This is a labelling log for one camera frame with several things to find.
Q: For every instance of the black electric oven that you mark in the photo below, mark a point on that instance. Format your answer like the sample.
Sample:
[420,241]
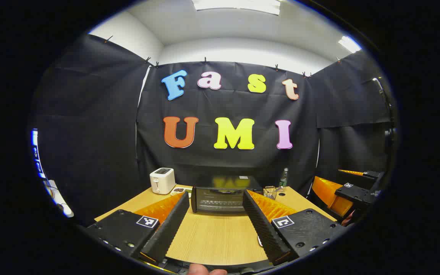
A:
[220,198]

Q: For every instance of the black backdrop cloth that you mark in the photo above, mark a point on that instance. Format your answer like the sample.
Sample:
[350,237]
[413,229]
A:
[90,133]

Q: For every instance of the white plate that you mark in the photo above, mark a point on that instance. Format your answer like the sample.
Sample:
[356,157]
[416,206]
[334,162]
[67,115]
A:
[259,240]

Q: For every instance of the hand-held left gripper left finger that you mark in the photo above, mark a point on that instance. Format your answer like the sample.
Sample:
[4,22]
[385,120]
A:
[170,229]

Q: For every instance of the green label water bottle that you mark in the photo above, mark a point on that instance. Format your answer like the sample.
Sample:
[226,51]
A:
[283,178]

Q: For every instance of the white side desk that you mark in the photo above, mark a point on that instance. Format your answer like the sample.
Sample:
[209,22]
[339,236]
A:
[57,198]

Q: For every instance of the ceiling light panel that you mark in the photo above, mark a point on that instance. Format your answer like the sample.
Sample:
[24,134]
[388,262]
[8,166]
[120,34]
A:
[350,44]
[235,5]

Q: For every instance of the white divided snack dish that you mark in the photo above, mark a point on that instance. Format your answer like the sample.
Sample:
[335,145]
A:
[178,191]

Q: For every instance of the grey metal pole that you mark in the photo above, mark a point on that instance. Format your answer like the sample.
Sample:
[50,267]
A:
[388,99]

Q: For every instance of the computer monitor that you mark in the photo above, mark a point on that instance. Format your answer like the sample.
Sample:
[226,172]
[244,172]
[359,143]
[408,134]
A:
[36,156]

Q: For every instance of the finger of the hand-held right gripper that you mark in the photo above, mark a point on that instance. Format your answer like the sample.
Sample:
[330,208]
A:
[357,193]
[371,175]

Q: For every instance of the white toaster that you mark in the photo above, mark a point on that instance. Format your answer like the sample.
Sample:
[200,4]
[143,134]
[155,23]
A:
[162,180]

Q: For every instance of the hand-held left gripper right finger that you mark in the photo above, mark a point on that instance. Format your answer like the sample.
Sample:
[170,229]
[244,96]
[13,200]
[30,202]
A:
[262,229]

